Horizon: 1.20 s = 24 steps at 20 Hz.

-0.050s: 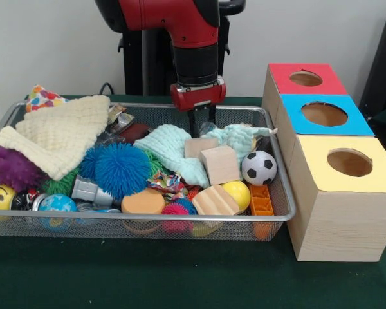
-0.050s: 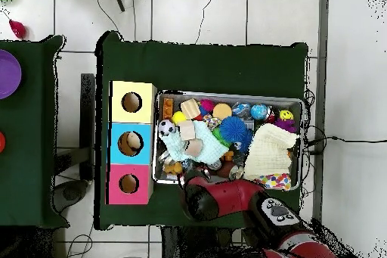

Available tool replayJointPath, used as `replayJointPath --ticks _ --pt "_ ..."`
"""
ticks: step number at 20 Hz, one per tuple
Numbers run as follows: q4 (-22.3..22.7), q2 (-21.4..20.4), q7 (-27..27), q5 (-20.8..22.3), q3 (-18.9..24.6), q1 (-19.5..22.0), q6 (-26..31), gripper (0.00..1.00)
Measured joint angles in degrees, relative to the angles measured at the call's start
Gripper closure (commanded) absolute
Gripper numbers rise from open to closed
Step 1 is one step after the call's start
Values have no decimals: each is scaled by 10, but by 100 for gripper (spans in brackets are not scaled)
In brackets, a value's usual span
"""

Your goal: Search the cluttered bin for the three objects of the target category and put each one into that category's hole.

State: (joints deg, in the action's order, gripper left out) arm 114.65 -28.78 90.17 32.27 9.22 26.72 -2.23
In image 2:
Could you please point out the blue globe ball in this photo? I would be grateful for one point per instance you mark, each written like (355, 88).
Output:
(259, 111)

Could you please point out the cream waffle cloth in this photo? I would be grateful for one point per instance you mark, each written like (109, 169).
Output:
(269, 152)

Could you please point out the yellow tennis ball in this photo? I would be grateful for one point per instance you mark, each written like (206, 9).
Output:
(178, 117)

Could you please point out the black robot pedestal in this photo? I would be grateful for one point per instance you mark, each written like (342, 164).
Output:
(181, 246)

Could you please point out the small red floor toy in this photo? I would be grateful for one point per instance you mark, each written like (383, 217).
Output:
(17, 29)

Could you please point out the large blue spiky ball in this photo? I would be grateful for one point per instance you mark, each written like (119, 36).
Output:
(232, 129)

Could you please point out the red ball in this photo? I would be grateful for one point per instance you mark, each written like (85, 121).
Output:
(1, 142)

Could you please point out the purple bowl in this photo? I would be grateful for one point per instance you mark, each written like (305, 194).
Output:
(9, 73)

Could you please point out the small soccer ball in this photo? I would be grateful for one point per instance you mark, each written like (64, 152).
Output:
(166, 128)

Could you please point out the mint green waffle cloth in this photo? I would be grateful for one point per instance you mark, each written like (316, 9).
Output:
(208, 149)

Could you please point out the purple spiky toy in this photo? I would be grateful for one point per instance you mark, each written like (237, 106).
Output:
(287, 124)

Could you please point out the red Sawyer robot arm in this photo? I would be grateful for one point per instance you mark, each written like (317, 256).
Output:
(229, 194)

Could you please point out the plain wooden cube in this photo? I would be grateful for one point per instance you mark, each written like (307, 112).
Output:
(187, 131)

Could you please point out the yellow smiley ball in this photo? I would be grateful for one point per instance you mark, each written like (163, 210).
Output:
(286, 115)

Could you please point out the dark green table cloth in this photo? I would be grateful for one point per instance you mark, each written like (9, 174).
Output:
(30, 164)
(196, 67)

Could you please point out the shallow clear mesh bin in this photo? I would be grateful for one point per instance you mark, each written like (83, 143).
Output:
(266, 100)

